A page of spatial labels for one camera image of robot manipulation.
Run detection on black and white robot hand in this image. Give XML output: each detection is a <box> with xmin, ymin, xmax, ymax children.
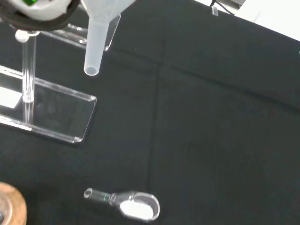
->
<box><xmin>0</xmin><ymin>0</ymin><xmax>81</xmax><ymax>31</ymax></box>

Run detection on black cloth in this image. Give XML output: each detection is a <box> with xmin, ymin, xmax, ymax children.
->
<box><xmin>0</xmin><ymin>0</ymin><xmax>300</xmax><ymax>225</ymax></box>

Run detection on clear acrylic funnel stand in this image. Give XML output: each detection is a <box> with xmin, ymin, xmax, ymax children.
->
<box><xmin>0</xmin><ymin>14</ymin><xmax>122</xmax><ymax>144</ymax></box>

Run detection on black cable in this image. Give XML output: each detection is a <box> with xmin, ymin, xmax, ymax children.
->
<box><xmin>210</xmin><ymin>0</ymin><xmax>236</xmax><ymax>16</ymax></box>

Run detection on cork ring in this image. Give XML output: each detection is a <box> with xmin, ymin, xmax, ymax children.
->
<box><xmin>0</xmin><ymin>182</ymin><xmax>28</xmax><ymax>225</ymax></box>

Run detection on glass weighing funnel with powder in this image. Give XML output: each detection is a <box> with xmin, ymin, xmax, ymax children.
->
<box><xmin>83</xmin><ymin>187</ymin><xmax>161</xmax><ymax>222</ymax></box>

